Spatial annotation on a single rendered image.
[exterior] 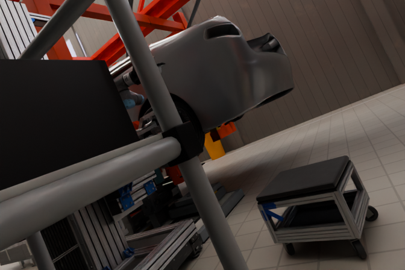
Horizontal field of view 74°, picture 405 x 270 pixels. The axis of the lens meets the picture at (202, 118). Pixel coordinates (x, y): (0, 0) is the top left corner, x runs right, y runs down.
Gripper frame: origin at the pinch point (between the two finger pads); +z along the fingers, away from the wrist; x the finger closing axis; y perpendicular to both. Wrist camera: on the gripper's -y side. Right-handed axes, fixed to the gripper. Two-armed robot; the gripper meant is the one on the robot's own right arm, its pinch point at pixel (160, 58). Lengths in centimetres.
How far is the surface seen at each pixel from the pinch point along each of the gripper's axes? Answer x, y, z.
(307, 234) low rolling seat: 8, 113, 36
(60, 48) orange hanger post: -67, -93, -112
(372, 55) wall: -459, -13, 273
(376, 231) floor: -4, 124, 65
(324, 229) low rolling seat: 11, 112, 44
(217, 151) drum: -512, 38, -111
